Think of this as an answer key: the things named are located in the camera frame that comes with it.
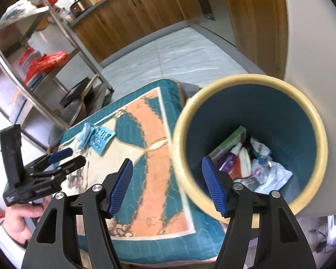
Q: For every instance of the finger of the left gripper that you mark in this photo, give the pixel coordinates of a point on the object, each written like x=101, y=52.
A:
x=59, y=155
x=71, y=166

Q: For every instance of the person's left hand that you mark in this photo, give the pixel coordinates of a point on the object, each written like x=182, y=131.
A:
x=14, y=221

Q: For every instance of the white green medicine box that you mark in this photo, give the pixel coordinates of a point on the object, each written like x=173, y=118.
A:
x=238, y=136

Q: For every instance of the black pan with wooden handle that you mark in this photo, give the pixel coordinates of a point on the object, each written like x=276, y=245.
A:
x=84, y=90

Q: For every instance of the stainless steel shelf rack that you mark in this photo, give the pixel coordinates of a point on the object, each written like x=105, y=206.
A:
x=48, y=81

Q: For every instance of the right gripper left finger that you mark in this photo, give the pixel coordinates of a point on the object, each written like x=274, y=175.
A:
x=55, y=243

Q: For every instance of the teal bin with yellow rim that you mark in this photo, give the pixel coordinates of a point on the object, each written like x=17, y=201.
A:
x=272, y=111

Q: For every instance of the wooden kitchen cabinets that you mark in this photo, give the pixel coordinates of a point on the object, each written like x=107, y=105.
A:
x=112, y=28

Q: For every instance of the teal and cream quilted mat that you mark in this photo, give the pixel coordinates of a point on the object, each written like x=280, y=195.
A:
x=157, y=224

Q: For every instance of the round dark pan lid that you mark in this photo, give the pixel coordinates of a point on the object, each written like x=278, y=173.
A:
x=74, y=113

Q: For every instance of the stainless steel oven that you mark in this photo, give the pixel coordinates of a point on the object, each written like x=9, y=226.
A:
x=215, y=17

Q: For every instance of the blue surgical face mask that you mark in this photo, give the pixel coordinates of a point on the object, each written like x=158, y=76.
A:
x=84, y=136

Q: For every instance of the blue foil sachet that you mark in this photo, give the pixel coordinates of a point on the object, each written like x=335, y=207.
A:
x=99, y=138

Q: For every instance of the white tissue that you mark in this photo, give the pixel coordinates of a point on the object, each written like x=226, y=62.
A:
x=266, y=177

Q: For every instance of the red plastic bag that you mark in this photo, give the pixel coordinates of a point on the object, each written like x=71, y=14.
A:
x=32, y=62

